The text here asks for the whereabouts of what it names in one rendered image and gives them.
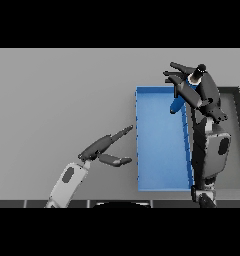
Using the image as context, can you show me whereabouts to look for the blue bin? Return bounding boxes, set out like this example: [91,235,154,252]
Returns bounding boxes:
[134,85,195,193]

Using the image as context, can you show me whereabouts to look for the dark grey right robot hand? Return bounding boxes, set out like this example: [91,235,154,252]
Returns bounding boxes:
[162,61,228,125]

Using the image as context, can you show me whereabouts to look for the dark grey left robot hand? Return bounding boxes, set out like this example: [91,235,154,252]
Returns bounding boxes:
[77,124,134,168]

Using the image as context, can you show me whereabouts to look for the dark grey bin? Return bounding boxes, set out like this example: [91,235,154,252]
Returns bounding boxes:
[187,86,240,192]

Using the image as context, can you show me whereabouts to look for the blue pipe with pale ring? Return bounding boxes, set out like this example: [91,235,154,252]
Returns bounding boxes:
[169,63,207,115]

